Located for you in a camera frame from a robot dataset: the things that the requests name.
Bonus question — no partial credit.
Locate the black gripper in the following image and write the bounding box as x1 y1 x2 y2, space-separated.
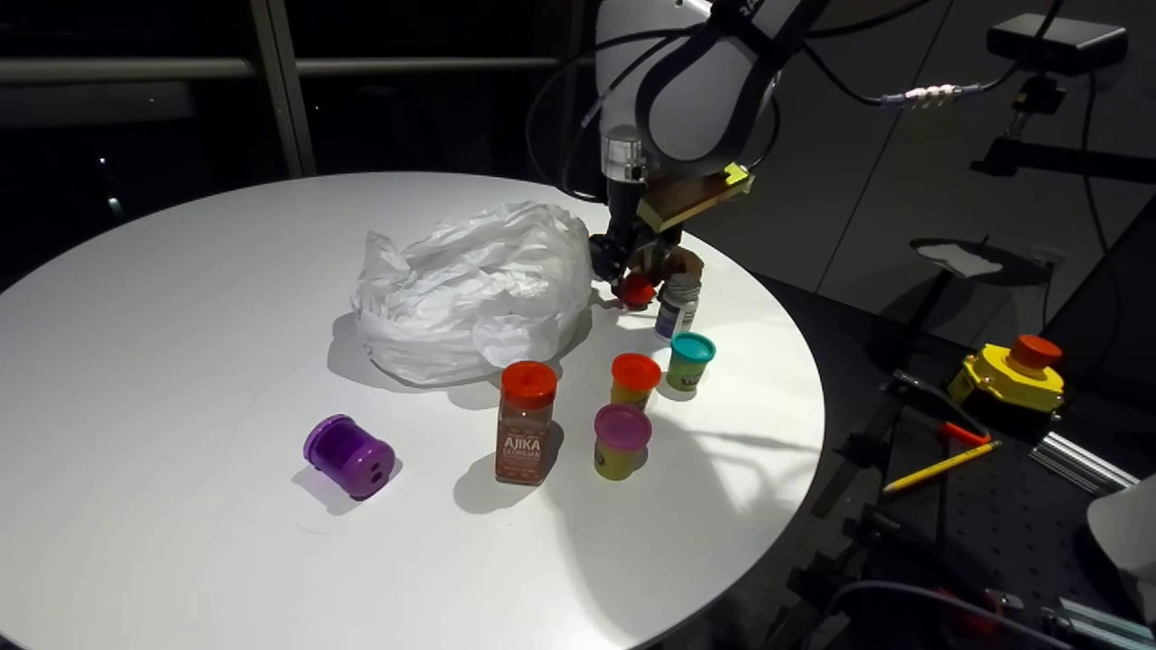
590 180 684 280

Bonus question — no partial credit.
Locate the small orange lid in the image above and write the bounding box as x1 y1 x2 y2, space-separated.
614 274 657 310

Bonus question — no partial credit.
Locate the white pill bottle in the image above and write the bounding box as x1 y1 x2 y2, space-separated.
655 274 702 334

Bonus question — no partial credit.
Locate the teal lid play-doh tub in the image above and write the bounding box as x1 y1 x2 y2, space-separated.
666 331 715 391

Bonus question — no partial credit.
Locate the orange lid play-doh tub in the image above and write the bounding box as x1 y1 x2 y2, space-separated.
609 354 661 408

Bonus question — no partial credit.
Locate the pink lid play-doh tub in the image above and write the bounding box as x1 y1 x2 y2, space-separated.
594 405 651 479

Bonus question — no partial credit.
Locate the spice jar with red lid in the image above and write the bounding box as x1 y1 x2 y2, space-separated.
495 360 557 488

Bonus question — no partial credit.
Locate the purple play-doh tub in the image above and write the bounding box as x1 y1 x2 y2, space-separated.
305 414 398 501

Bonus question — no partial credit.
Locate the brown plush toy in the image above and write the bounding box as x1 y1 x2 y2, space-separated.
669 247 703 293

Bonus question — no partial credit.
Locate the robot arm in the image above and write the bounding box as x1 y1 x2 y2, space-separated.
590 0 832 280

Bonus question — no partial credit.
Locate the white plastic bag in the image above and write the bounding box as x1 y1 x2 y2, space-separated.
354 203 594 387

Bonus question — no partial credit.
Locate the metal window railing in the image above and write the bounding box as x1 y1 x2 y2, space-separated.
0 0 585 173

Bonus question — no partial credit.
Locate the yellow pencil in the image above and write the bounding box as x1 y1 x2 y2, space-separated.
881 440 1001 494

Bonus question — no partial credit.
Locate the yellow emergency stop button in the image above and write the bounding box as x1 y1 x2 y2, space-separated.
946 331 1066 414

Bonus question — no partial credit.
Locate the white round table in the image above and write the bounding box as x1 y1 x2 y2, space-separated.
0 173 825 650

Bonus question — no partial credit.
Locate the red handled tool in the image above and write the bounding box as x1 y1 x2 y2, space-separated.
885 372 988 443

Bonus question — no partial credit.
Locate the black camera on stand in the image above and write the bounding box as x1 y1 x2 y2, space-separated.
976 12 1156 183

